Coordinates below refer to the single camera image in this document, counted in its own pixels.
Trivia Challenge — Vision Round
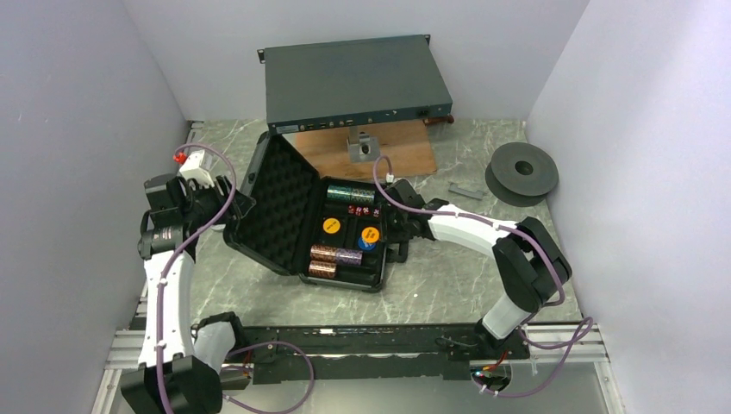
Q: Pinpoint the black poker set case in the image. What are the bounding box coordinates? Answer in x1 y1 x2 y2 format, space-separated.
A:
223 132 409 292

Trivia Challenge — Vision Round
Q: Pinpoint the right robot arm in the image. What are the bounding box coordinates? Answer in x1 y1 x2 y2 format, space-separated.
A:
381 179 572 358

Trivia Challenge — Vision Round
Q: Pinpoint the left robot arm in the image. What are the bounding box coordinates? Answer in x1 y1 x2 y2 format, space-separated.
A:
120 173 253 413

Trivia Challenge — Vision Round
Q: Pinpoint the wooden board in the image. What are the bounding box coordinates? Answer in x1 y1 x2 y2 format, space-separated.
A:
293 121 437 179

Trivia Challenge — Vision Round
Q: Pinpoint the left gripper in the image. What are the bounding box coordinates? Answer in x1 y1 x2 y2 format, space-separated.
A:
180 174 256 229

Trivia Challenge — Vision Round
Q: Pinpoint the silver metal stand bracket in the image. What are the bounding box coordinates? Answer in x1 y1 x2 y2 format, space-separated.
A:
347 126 380 163

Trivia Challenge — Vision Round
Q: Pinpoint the small grey metal plate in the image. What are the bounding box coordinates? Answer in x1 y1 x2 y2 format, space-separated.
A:
448 183 484 200

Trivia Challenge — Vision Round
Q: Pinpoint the yellow big blind button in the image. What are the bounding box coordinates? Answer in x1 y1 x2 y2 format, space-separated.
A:
322 217 341 235

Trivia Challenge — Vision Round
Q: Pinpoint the orange big blind button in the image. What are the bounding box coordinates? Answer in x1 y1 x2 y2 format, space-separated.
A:
360 226 380 245

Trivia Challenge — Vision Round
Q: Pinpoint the grey rack network switch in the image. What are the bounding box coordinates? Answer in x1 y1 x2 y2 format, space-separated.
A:
258 34 453 135

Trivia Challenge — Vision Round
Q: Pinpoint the purple poker chip stack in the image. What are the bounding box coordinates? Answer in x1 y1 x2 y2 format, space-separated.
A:
335 248 363 266

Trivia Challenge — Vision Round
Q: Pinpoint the green poker chip stack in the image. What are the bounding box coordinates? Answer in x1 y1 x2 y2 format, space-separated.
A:
326 185 353 202

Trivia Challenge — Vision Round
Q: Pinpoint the black cable spool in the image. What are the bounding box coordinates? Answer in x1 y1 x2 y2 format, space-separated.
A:
484 142 559 207

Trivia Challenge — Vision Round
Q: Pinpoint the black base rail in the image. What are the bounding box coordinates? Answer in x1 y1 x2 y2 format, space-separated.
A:
224 323 530 385

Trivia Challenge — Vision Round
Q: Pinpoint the orange brown poker chip stack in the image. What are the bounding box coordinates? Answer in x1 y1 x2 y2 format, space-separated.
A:
309 244 338 263

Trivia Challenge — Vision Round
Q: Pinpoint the blue small blind button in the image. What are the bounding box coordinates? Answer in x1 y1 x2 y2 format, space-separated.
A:
358 238 376 251

